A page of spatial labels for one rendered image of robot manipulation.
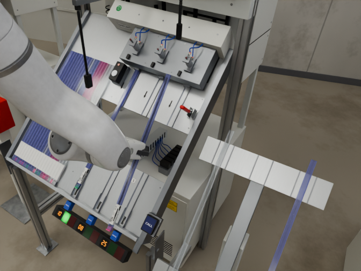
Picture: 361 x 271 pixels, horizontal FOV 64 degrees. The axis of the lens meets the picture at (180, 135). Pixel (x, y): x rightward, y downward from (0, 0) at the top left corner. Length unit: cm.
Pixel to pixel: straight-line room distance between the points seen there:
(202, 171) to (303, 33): 280
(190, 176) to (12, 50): 98
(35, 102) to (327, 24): 359
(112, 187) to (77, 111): 54
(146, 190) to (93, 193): 21
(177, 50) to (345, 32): 308
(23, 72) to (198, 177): 96
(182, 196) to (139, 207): 29
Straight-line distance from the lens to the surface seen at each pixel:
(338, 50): 401
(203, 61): 99
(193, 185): 128
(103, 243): 107
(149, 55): 107
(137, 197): 100
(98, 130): 55
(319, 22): 385
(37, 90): 52
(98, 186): 108
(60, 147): 63
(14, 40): 48
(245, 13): 96
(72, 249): 187
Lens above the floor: 155
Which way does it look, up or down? 38 degrees down
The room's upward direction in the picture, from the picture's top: 5 degrees clockwise
